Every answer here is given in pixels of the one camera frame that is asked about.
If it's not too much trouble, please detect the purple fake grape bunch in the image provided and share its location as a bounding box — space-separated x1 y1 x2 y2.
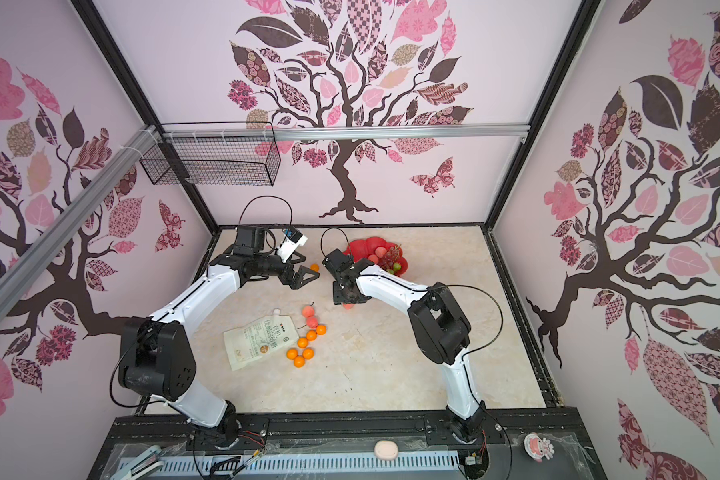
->
379 244 403 273

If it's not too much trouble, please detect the white printed snack pouch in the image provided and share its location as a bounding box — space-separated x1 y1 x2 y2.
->
223 309 299 371

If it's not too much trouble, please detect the aluminium rail wall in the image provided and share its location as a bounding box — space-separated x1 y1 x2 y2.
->
0 125 159 322
161 122 530 141

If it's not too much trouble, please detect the aluminium rail back wall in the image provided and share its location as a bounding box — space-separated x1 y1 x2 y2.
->
161 122 530 141

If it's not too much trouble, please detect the red flower-shaped fruit bowl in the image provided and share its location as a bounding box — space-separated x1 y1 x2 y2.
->
344 236 408 277

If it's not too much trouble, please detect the white vented cable duct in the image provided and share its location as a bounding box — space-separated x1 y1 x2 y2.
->
116 451 461 480

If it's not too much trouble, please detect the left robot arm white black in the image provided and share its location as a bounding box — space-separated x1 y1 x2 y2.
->
110 226 319 448

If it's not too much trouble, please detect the aluminium rail left wall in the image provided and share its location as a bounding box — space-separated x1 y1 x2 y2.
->
0 125 159 322

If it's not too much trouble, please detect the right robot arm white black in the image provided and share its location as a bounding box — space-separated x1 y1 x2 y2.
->
322 249 488 443

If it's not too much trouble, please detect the round pink cartoon sticker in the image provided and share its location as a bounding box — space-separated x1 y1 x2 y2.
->
523 433 555 463

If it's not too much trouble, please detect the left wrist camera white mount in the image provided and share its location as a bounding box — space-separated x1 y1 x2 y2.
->
275 227 308 263

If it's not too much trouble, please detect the white stapler tool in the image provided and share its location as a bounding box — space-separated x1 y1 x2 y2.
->
110 445 164 480

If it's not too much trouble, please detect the black wire mesh basket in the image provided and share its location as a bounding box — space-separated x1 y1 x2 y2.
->
140 120 281 187

